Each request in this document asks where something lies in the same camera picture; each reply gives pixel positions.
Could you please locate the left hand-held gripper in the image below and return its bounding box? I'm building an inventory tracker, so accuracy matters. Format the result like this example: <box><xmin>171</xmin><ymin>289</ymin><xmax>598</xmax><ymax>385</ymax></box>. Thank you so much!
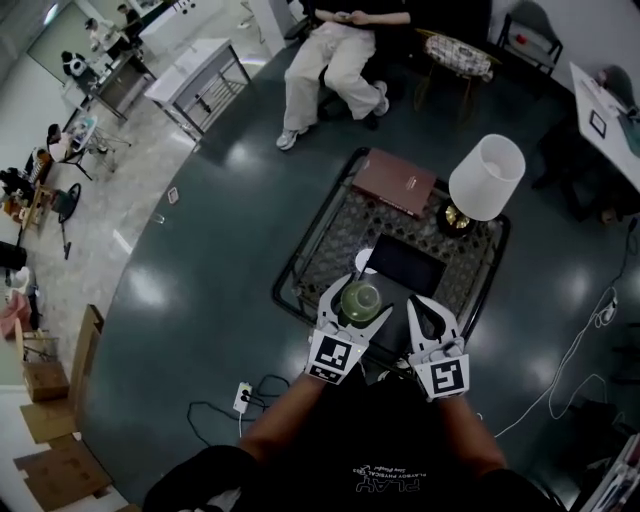
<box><xmin>304</xmin><ymin>276</ymin><xmax>395</xmax><ymax>388</ymax></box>

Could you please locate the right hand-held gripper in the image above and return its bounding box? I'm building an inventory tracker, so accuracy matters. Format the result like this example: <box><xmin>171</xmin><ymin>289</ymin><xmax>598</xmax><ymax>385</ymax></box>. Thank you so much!
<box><xmin>406</xmin><ymin>295</ymin><xmax>472</xmax><ymax>404</ymax></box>

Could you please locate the green translucent cup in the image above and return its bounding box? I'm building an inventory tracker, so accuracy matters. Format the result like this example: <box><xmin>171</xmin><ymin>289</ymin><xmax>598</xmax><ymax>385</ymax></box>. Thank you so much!
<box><xmin>340</xmin><ymin>280</ymin><xmax>383</xmax><ymax>324</ymax></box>

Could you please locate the person's right forearm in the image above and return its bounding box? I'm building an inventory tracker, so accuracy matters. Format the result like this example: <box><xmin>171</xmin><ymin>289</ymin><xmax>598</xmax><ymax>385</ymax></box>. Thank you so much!
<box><xmin>435</xmin><ymin>397</ymin><xmax>506</xmax><ymax>474</ymax></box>

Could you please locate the person's left forearm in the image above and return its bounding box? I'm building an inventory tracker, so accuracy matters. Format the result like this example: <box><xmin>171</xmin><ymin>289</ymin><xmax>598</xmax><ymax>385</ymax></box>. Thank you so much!
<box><xmin>238</xmin><ymin>374</ymin><xmax>321</xmax><ymax>464</ymax></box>

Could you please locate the black glass coffee table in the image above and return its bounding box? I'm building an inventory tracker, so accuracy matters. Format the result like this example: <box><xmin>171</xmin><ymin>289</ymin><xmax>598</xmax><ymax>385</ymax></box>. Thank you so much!
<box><xmin>271</xmin><ymin>146</ymin><xmax>512</xmax><ymax>361</ymax></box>

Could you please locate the person's black shirt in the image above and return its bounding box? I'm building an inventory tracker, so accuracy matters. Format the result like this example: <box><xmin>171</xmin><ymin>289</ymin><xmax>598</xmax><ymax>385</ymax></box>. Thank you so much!
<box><xmin>142</xmin><ymin>367</ymin><xmax>566</xmax><ymax>512</ymax></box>

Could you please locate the white power strip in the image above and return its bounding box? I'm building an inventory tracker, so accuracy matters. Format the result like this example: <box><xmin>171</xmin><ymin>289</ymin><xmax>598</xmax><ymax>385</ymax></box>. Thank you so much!
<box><xmin>232</xmin><ymin>381</ymin><xmax>254</xmax><ymax>414</ymax></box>

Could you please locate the brown book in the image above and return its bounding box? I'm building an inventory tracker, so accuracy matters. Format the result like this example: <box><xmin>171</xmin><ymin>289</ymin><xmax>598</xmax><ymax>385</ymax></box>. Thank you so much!
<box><xmin>351</xmin><ymin>147</ymin><xmax>438</xmax><ymax>220</ymax></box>

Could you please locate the white shade table lamp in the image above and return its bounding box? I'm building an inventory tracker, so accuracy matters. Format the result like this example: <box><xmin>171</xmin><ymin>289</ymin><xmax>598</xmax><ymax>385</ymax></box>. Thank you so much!
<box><xmin>436</xmin><ymin>132</ymin><xmax>528</xmax><ymax>237</ymax></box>

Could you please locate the white charger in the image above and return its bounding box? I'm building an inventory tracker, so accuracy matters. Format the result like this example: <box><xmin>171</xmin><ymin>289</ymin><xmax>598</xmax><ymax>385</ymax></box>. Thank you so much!
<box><xmin>594</xmin><ymin>294</ymin><xmax>620</xmax><ymax>326</ymax></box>

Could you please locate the black office chair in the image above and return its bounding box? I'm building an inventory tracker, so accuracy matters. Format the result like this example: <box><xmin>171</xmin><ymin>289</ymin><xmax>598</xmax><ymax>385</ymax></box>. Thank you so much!
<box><xmin>284</xmin><ymin>0</ymin><xmax>401</xmax><ymax>131</ymax></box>

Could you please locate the long cardboard board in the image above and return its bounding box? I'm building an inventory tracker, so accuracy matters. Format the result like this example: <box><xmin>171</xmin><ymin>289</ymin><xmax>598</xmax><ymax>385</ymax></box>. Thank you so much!
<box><xmin>67</xmin><ymin>303</ymin><xmax>105</xmax><ymax>416</ymax></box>

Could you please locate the white top steel table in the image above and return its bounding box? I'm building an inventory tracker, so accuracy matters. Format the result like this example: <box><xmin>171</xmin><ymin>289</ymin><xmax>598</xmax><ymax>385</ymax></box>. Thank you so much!
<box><xmin>143</xmin><ymin>38</ymin><xmax>253</xmax><ymax>147</ymax></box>

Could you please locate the black floor fan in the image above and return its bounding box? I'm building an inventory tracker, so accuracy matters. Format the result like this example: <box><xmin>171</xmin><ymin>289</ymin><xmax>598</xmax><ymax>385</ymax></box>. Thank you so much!
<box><xmin>52</xmin><ymin>182</ymin><xmax>83</xmax><ymax>261</ymax></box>

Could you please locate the grey chair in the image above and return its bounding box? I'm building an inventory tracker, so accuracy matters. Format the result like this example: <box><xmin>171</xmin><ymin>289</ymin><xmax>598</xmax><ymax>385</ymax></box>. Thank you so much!
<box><xmin>597</xmin><ymin>64</ymin><xmax>637</xmax><ymax>111</ymax></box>
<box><xmin>496</xmin><ymin>0</ymin><xmax>565</xmax><ymax>79</ymax></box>

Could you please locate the brown cardboard box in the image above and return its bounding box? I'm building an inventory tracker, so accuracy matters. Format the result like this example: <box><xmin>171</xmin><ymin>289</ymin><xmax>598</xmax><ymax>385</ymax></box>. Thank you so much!
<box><xmin>22</xmin><ymin>360</ymin><xmax>70</xmax><ymax>403</ymax></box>

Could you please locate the black cabinet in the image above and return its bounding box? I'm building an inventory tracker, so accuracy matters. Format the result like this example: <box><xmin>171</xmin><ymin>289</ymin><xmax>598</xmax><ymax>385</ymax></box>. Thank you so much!
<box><xmin>414</xmin><ymin>0</ymin><xmax>494</xmax><ymax>46</ymax></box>

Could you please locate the small flat cardboard sheet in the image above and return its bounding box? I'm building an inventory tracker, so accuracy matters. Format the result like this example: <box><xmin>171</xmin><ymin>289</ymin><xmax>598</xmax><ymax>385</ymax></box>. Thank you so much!
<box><xmin>19</xmin><ymin>399</ymin><xmax>81</xmax><ymax>444</ymax></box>

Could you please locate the white folding table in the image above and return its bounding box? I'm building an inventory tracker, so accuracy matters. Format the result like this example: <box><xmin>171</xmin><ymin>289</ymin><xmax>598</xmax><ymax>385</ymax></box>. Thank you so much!
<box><xmin>64</xmin><ymin>114</ymin><xmax>134</xmax><ymax>154</ymax></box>

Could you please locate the large flat cardboard sheet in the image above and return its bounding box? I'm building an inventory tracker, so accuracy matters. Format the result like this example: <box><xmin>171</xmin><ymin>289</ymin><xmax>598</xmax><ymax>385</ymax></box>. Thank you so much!
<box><xmin>13</xmin><ymin>439</ymin><xmax>114</xmax><ymax>506</ymax></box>

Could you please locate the grey steel desk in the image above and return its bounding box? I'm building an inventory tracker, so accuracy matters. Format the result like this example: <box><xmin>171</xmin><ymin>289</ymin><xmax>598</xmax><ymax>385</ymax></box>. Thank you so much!
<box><xmin>87</xmin><ymin>47</ymin><xmax>159</xmax><ymax>124</ymax></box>

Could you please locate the wooden low table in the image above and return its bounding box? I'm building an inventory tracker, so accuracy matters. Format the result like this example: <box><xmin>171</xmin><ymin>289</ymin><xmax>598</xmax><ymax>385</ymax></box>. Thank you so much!
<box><xmin>19</xmin><ymin>184</ymin><xmax>56</xmax><ymax>231</ymax></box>

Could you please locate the pink cloth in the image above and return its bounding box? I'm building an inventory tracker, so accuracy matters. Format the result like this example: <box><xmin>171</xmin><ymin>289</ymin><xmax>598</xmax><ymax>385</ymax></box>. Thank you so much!
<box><xmin>0</xmin><ymin>289</ymin><xmax>34</xmax><ymax>326</ymax></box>

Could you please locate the black box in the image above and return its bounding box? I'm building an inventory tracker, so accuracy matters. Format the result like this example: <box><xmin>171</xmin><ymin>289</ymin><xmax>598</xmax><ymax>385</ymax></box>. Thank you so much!
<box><xmin>0</xmin><ymin>240</ymin><xmax>27</xmax><ymax>271</ymax></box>

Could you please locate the white counter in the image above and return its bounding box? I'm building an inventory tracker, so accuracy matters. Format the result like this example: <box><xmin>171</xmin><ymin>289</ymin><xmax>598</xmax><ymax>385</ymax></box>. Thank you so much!
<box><xmin>129</xmin><ymin>0</ymin><xmax>211</xmax><ymax>36</ymax></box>

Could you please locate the long white cable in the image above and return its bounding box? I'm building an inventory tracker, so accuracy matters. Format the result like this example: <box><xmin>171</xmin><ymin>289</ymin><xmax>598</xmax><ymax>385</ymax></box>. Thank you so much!
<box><xmin>494</xmin><ymin>284</ymin><xmax>621</xmax><ymax>439</ymax></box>

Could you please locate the black cable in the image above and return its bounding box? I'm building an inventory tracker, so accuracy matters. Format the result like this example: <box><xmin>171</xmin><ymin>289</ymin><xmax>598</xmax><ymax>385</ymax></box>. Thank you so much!
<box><xmin>187</xmin><ymin>373</ymin><xmax>291</xmax><ymax>449</ymax></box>

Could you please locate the wire stool with patterned cushion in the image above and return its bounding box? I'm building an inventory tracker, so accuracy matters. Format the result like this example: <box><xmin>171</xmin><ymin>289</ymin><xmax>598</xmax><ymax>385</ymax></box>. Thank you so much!
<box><xmin>413</xmin><ymin>28</ymin><xmax>503</xmax><ymax>126</ymax></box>

